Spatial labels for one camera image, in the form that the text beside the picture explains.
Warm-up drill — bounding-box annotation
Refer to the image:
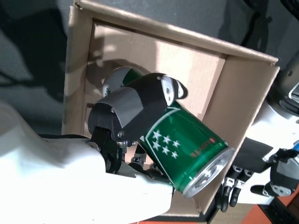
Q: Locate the green soda can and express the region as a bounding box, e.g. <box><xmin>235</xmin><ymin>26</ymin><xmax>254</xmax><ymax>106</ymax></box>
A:
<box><xmin>102</xmin><ymin>66</ymin><xmax>235</xmax><ymax>199</ymax></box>

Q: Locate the open cardboard box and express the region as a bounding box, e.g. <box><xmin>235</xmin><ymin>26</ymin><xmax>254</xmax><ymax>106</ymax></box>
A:
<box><xmin>61</xmin><ymin>0</ymin><xmax>280</xmax><ymax>217</ymax></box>

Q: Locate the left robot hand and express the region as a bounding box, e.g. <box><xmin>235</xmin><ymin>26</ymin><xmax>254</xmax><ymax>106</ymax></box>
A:
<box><xmin>216</xmin><ymin>102</ymin><xmax>299</xmax><ymax>213</ymax></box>

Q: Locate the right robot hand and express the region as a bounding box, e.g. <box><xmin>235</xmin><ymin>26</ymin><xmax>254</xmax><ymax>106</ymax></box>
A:
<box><xmin>0</xmin><ymin>72</ymin><xmax>189</xmax><ymax>224</ymax></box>

